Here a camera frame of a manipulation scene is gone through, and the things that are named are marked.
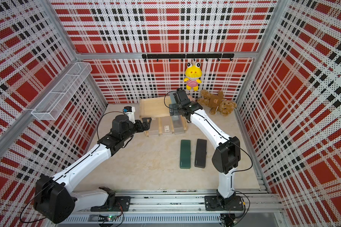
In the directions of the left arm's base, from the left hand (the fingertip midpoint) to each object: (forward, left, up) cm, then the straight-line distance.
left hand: (147, 119), depth 81 cm
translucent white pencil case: (+11, -18, -23) cm, 31 cm away
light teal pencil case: (+16, -15, -1) cm, 22 cm away
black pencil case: (-10, -33, -23) cm, 42 cm away
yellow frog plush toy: (+30, -28, +11) cm, 43 cm away
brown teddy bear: (+29, -49, -16) cm, 59 cm away
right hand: (+9, -20, +1) cm, 22 cm away
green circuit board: (-45, +15, -22) cm, 53 cm away
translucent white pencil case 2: (+11, -9, -21) cm, 26 cm away
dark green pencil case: (-11, -22, -23) cm, 34 cm away
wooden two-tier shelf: (+13, -4, -4) cm, 15 cm away
